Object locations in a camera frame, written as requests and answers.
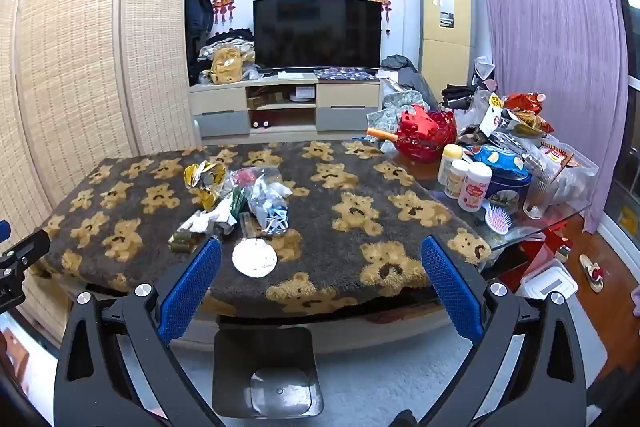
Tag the blue snack bag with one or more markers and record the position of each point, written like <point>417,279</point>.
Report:
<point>500,157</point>

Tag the black television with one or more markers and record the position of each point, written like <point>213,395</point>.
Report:
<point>315,32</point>

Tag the clear plastic container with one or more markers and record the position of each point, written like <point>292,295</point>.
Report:
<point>575,172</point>

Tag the yellow backpack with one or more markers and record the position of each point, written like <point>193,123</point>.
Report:
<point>226,66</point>

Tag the beige grey television cabinet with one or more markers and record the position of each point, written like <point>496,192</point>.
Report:
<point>220,97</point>

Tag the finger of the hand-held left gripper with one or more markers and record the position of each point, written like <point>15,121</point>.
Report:
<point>22,252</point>

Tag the green floral cloth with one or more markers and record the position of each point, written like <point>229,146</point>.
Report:
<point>387,114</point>

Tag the white round paper lid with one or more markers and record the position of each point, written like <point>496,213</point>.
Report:
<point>255,257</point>

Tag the black trash bin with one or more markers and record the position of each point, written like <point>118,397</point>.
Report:
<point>230,357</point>

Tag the red openwork basket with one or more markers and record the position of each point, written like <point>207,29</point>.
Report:
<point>425,137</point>

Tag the black bag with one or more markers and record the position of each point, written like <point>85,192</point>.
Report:
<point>457,94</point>

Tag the yellow foil wrapper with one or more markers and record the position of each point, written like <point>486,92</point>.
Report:
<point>200,177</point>

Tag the white paper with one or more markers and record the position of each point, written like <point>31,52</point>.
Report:
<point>200,222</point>

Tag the woven folding screen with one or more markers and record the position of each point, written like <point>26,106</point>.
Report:
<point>75,57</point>

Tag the clear glass cup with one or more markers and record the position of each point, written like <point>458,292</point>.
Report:
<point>539,197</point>

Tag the red stool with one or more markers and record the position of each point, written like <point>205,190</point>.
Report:
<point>537,247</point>

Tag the white storage box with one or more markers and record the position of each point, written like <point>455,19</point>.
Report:
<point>547,282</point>

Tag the green plastic wrapper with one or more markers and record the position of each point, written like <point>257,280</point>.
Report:
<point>236,202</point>

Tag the clear crumpled plastic bag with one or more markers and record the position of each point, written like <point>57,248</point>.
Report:
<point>267,192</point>

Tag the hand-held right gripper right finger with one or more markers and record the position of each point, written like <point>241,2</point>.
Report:
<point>450,287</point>

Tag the yellow capped bottle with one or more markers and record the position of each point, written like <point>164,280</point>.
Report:
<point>449,159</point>

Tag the white round device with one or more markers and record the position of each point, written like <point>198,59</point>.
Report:
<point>303,94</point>

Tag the white bottle pink label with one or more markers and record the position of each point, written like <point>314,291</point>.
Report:
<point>474,189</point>

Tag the blue white wrapper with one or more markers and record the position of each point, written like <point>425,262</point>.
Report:
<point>275,219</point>

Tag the purple curtain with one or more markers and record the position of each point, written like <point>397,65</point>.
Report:
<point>540,32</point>

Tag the dark hanging jackets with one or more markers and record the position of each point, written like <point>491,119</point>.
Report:
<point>197,7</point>

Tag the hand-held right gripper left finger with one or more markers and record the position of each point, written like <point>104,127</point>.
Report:
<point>192,287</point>

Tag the small olive wrapper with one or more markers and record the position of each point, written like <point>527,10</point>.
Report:
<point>180,242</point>

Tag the brown slipper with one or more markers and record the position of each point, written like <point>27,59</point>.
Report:
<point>592,272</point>

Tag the bear-print fleece blanket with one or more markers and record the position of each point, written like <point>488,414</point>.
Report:
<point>350,187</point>

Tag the brown cardboard box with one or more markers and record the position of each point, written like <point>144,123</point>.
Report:
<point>265,99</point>

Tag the red snack bag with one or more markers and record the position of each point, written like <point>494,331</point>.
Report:
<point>525,104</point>

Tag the small white bottle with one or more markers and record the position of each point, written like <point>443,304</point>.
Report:
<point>456,179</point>

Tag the grey jacket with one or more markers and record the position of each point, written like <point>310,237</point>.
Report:
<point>410,79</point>

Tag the blue round tin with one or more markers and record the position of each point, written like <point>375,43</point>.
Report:
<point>510,194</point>

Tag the pink hairbrush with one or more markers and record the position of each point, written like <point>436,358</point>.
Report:
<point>499,219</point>

